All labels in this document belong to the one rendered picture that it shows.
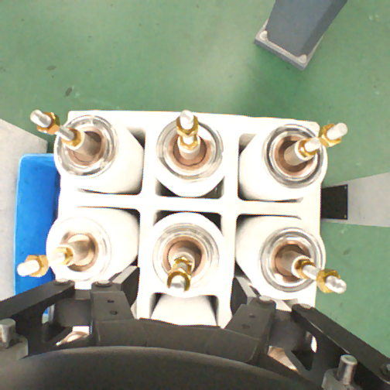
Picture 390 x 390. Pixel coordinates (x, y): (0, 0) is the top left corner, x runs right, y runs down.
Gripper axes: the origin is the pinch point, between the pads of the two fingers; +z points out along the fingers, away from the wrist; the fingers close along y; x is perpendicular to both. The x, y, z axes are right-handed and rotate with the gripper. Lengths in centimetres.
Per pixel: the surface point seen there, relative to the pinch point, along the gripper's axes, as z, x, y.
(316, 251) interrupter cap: 10.1, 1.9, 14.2
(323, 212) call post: 26.5, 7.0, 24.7
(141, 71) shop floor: 36, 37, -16
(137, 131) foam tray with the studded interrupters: 19.5, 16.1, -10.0
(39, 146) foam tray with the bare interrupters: 32, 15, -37
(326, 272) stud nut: 2.6, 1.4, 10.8
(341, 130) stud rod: 1.5, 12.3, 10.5
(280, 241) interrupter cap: 10.0, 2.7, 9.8
